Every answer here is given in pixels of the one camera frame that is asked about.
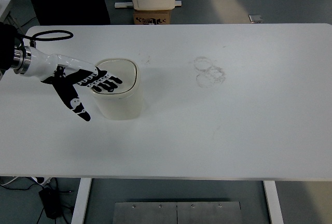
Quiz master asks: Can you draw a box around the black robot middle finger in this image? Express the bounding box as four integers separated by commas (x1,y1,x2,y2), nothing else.
88,76,122,88

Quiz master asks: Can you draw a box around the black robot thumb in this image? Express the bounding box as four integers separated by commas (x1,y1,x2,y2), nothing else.
52,80,91,121

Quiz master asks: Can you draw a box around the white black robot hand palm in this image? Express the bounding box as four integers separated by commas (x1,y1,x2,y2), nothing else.
25,47,98,84

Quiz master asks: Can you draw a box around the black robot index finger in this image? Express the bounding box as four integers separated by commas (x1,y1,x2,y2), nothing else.
76,76,108,87

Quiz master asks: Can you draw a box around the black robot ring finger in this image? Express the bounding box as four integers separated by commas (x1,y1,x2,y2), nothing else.
93,81,118,91

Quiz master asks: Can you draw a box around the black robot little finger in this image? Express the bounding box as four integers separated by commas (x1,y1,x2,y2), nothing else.
103,88,114,92

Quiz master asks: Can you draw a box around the cream trash can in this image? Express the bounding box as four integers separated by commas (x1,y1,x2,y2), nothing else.
90,58,143,120

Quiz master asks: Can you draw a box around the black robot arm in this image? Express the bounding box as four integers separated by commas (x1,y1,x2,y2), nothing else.
1,23,122,121

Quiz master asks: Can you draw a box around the cardboard box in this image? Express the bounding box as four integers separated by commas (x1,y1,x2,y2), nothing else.
133,10,171,25

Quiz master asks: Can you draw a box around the white side table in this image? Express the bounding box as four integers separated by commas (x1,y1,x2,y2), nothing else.
0,0,15,25

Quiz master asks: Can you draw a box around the black power adapter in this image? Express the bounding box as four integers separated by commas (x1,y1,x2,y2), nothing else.
38,188,62,219

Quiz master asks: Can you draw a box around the left white table leg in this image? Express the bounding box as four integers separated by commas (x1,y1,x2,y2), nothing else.
71,178,92,224

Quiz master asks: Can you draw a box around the white table leg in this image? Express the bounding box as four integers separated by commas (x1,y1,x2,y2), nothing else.
263,180,284,224
71,178,92,224

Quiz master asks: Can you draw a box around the grey floor socket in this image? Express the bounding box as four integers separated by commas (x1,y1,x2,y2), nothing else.
248,15,264,23

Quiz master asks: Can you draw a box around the metal floor plate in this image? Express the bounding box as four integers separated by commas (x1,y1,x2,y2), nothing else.
113,202,243,223

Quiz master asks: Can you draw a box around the right white table leg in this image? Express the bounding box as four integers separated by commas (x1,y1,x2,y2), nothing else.
263,180,284,224

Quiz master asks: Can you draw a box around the black looped cable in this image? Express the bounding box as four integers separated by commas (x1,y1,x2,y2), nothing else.
15,30,74,47

